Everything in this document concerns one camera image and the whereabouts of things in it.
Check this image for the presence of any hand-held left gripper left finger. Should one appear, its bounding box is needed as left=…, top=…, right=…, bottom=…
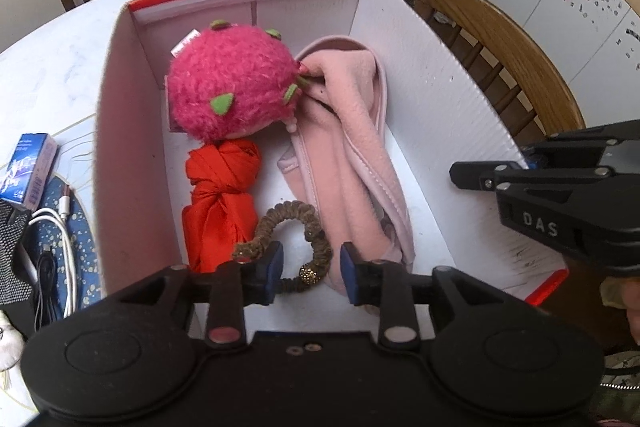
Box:
left=117, top=241, right=285, bottom=344

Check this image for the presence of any person's right hand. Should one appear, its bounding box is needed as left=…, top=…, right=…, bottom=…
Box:
left=600, top=276, right=640, bottom=343

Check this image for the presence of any camouflage clothing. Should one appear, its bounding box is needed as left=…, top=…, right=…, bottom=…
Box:
left=595, top=347, right=640, bottom=427

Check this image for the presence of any small white plush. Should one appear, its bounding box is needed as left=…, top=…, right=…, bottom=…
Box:
left=0, top=309, right=27, bottom=370

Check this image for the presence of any red cardboard box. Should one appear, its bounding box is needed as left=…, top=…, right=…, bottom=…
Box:
left=92, top=0, right=571, bottom=343

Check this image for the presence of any white usb cable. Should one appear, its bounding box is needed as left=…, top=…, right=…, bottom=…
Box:
left=20, top=194, right=81, bottom=320

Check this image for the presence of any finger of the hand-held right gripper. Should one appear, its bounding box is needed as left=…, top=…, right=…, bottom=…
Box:
left=520, top=120, right=640, bottom=170
left=449, top=159, right=617, bottom=194

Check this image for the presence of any black usb cable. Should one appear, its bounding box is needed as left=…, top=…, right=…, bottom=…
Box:
left=34, top=244, right=63, bottom=330

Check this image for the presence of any pink fleece cloth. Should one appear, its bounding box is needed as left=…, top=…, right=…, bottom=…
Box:
left=276, top=36, right=416, bottom=303

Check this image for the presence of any light wooden chair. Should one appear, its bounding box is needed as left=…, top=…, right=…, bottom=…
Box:
left=414, top=0, right=587, bottom=152

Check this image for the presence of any pink fuzzy plush toy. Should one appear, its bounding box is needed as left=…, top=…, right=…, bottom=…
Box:
left=165, top=21, right=303, bottom=142

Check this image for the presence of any red knotted cloth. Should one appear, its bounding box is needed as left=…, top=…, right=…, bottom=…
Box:
left=181, top=139, right=263, bottom=274

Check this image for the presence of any small blue box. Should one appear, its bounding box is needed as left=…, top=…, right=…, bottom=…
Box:
left=0, top=133, right=59, bottom=210

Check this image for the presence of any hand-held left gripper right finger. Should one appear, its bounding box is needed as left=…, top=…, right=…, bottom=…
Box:
left=339, top=242, right=503, bottom=351

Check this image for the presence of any black dotted pouch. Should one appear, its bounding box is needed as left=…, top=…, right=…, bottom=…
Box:
left=0, top=199, right=32, bottom=305

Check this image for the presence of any brown glitter scrunchie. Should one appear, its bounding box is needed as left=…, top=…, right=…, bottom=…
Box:
left=231, top=202, right=333, bottom=295

